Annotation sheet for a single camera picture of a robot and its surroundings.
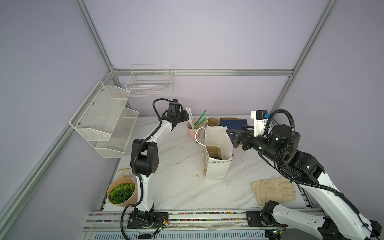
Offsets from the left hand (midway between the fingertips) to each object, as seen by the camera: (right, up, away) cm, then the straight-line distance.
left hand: (185, 114), depth 97 cm
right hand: (+22, -9, -39) cm, 46 cm away
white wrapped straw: (+3, -3, +4) cm, 6 cm away
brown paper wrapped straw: (+11, -6, -2) cm, 13 cm away
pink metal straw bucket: (+4, -12, +3) cm, 13 cm away
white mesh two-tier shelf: (-45, -5, -14) cm, 47 cm away
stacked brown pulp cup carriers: (+20, -4, +17) cm, 27 cm away
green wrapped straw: (+10, -4, +1) cm, 11 cm away
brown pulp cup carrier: (+19, -25, +1) cm, 32 cm away
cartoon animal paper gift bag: (+18, -13, -17) cm, 28 cm away
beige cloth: (+54, -44, -14) cm, 71 cm away
